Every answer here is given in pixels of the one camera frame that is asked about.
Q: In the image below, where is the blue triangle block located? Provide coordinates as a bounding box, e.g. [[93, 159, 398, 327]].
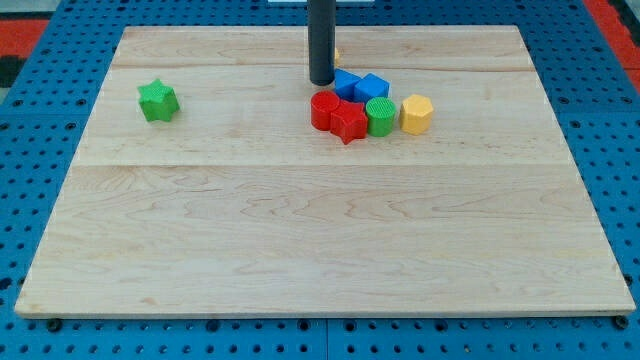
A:
[[334, 68, 361, 101]]

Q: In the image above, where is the red star block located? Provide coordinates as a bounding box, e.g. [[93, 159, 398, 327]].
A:
[[330, 100, 368, 145]]

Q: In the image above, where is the red cylinder block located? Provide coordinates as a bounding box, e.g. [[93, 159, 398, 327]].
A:
[[310, 90, 341, 131]]

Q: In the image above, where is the light wooden board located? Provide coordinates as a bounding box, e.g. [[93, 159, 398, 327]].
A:
[[15, 25, 635, 319]]

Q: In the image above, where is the green cylinder block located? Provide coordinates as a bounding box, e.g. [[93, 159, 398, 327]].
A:
[[365, 97, 396, 137]]

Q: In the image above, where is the blue cube block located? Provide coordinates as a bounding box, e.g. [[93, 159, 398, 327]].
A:
[[353, 73, 390, 103]]

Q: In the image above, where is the yellow hexagon block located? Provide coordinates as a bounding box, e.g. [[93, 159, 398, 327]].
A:
[[399, 94, 434, 135]]

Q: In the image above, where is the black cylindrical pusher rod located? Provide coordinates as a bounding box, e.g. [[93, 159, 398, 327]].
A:
[[307, 0, 336, 86]]

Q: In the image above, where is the green star block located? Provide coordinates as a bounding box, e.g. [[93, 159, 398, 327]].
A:
[[137, 79, 180, 122]]

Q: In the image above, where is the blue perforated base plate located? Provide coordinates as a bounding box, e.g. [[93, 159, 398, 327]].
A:
[[1, 0, 639, 359]]

